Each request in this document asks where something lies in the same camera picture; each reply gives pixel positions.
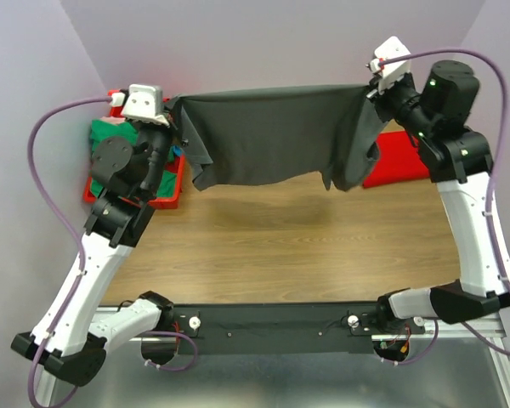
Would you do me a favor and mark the green t shirt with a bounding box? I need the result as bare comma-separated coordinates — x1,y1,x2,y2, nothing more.
89,119,179,199

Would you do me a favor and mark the grey t shirt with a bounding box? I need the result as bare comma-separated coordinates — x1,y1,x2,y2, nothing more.
168,85,385,191

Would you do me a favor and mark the red plastic bin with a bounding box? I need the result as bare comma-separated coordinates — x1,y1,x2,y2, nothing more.
82,107,186,210

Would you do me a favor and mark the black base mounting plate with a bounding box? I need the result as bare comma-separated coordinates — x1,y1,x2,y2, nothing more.
173,301,401,355

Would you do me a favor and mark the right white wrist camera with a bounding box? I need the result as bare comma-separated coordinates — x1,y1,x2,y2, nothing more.
367,36,411,95

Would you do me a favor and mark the pink t shirt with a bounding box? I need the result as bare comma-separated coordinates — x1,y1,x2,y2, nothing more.
100,116,126,125

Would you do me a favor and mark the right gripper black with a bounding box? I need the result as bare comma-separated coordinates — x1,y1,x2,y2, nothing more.
366,67,434,139

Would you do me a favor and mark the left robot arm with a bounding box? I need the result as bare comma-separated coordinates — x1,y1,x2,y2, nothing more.
11,123,173,388

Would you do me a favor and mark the folded red t shirt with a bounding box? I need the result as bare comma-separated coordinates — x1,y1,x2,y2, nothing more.
362,131,429,189

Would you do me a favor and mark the aluminium frame rail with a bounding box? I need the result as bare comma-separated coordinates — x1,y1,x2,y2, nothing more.
31,297,510,408

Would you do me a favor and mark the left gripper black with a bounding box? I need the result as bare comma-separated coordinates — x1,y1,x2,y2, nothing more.
133,96,189,197

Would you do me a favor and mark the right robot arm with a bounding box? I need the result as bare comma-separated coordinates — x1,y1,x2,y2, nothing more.
367,60,510,333

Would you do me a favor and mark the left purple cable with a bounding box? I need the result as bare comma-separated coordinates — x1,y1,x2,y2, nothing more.
26,95,116,408

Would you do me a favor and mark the blue t shirt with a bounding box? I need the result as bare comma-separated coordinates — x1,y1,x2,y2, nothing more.
171,145,183,157

